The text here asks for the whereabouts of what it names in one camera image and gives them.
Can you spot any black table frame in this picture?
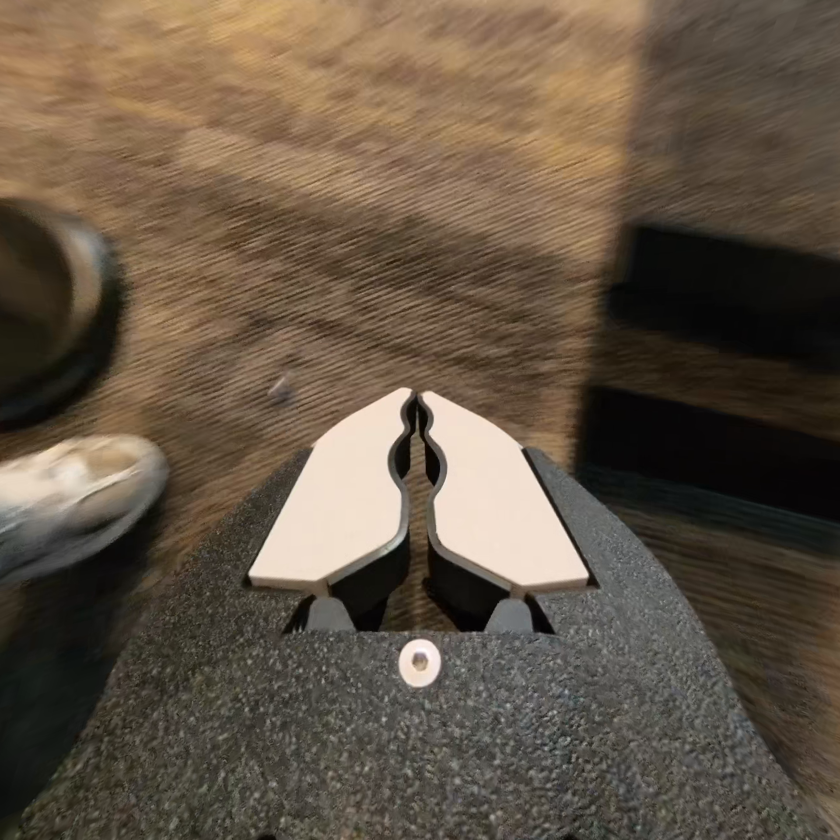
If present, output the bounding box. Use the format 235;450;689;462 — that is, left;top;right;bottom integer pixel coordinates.
577;226;840;526

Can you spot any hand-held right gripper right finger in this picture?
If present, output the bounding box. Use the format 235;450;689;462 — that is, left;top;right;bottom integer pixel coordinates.
418;390;592;599

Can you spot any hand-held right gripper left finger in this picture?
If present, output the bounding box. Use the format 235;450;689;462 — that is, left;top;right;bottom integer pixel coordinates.
248;387;417;592

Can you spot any person's white shoe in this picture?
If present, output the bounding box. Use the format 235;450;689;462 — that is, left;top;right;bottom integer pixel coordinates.
0;433;170;585

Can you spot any dark round object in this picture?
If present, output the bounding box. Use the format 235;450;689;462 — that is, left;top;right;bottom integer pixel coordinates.
0;200;122;424

